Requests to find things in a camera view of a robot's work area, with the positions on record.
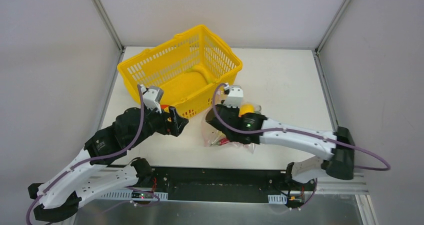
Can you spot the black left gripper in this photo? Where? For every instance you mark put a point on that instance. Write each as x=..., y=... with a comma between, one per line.
x=172, y=121

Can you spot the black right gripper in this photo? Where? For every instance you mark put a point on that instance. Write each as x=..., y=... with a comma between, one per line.
x=218, y=118

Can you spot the yellow lemon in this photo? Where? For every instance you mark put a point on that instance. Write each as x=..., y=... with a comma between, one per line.
x=245, y=109

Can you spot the clear zip top bag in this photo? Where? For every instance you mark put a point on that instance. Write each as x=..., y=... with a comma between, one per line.
x=215, y=134

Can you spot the red chili pepper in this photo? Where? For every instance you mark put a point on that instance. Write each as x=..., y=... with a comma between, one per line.
x=222, y=141

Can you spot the yellow banana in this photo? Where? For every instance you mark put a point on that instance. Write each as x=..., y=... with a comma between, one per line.
x=204, y=71

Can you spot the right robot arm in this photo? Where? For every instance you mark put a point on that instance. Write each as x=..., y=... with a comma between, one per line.
x=330, y=158

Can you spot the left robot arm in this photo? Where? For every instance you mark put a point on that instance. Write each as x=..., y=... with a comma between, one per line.
x=61, y=197

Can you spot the yellow plastic basket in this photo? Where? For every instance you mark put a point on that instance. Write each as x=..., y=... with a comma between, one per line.
x=165, y=66

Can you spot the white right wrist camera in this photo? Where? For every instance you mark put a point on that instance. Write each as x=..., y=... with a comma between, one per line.
x=234, y=96

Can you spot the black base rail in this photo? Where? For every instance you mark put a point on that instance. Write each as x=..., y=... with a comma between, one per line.
x=221, y=185

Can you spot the white slotted cable duct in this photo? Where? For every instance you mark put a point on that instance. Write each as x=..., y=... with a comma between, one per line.
x=127, y=194

